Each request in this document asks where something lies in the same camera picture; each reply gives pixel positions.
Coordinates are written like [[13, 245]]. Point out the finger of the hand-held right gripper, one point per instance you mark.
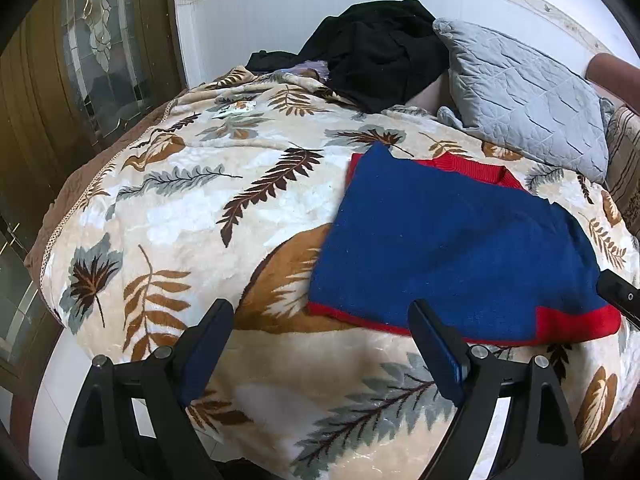
[[622, 297]]

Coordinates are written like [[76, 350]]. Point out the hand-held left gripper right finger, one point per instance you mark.
[[440, 355]]

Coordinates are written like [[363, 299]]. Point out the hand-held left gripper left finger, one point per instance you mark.
[[205, 355]]

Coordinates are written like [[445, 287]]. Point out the red and blue knit sweater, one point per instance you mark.
[[450, 260]]

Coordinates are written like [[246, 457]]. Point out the black clothes pile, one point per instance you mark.
[[380, 50]]

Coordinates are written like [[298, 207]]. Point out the striped floral sofa cushion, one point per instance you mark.
[[625, 160]]

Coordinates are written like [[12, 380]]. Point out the leaf print fleece blanket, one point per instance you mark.
[[200, 200]]

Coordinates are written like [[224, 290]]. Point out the brown bed cover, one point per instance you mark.
[[60, 210]]

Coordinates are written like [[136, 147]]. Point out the grey quilted pillow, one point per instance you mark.
[[525, 95]]

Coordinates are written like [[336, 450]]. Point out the small white printed wrapper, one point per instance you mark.
[[235, 108]]

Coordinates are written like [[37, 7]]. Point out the wooden door with glass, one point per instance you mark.
[[75, 85]]

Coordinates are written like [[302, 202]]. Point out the purple cloth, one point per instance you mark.
[[310, 67]]

